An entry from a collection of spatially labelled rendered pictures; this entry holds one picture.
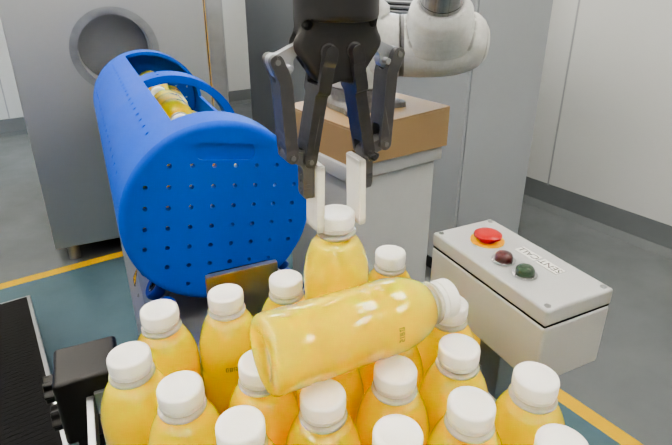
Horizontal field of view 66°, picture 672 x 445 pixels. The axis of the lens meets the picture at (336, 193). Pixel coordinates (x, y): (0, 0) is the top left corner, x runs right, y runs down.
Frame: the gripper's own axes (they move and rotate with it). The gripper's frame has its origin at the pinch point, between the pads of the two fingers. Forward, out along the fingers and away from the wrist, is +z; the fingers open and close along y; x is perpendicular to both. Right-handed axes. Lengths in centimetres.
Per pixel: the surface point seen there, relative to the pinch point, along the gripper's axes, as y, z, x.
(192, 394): 17.0, 12.2, 7.8
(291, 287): 3.6, 12.5, -4.1
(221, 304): 11.6, 12.5, -4.3
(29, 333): 57, 107, -155
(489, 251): -21.4, 11.9, -0.1
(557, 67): -244, 32, -191
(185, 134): 9.8, -0.2, -26.8
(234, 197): 3.9, 10.1, -26.7
